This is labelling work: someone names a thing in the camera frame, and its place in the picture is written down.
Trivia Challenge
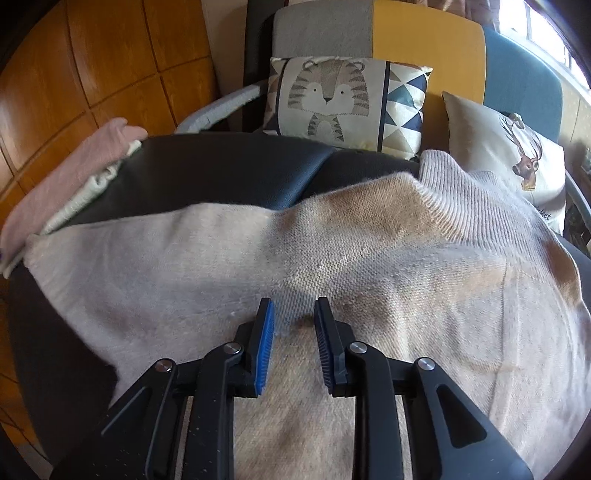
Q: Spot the beige knit sweater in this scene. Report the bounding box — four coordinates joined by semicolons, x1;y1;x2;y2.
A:
24;150;590;479

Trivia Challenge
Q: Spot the folded pink garment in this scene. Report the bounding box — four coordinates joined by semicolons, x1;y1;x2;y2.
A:
1;118;147;273

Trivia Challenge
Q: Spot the deer print cushion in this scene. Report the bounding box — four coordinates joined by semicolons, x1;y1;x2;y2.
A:
443;92;566;235

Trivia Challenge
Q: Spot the tiger print cushion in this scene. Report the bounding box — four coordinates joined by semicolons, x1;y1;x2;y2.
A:
263;56;433;160

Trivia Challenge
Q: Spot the grey yellow blue sofa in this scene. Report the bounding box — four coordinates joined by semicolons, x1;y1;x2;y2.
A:
174;0;591;241

